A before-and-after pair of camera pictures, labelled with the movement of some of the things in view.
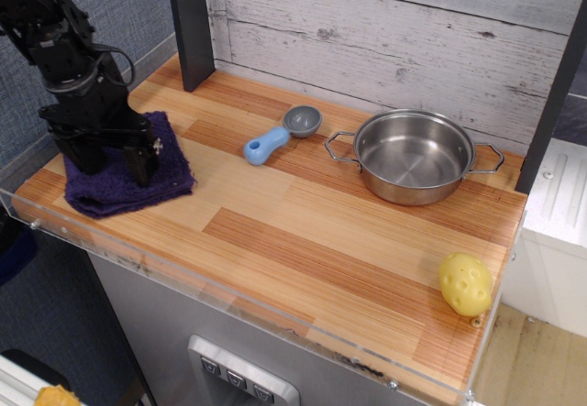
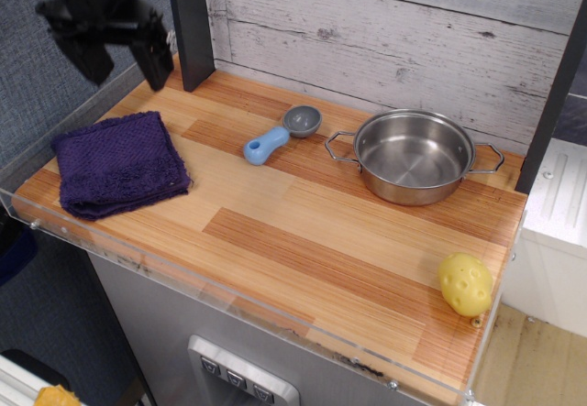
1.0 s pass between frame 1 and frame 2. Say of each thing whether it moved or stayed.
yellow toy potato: stayed
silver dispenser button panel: stayed
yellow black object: stayed
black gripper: moved
